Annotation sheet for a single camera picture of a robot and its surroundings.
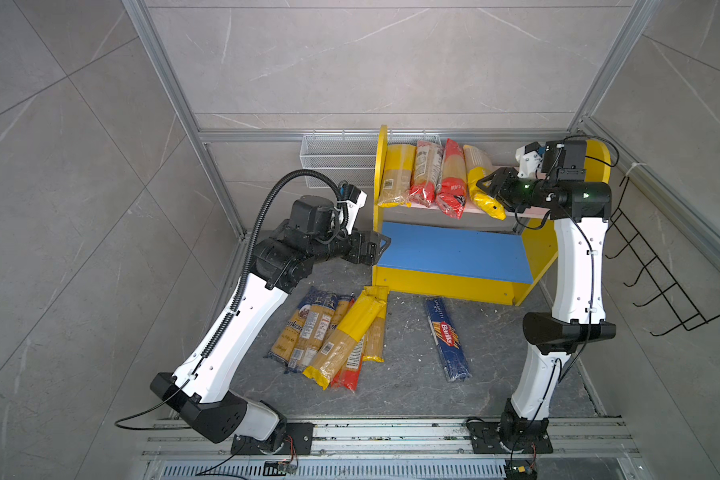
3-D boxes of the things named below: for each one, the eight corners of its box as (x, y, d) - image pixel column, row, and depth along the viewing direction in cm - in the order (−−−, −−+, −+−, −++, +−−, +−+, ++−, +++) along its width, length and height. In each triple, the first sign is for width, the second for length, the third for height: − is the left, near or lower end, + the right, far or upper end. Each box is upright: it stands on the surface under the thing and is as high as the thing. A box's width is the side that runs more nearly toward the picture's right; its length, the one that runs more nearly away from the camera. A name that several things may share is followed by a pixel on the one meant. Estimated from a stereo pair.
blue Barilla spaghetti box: (448, 384, 84) (451, 379, 81) (420, 306, 100) (422, 300, 97) (469, 379, 85) (473, 374, 81) (438, 303, 101) (441, 296, 98)
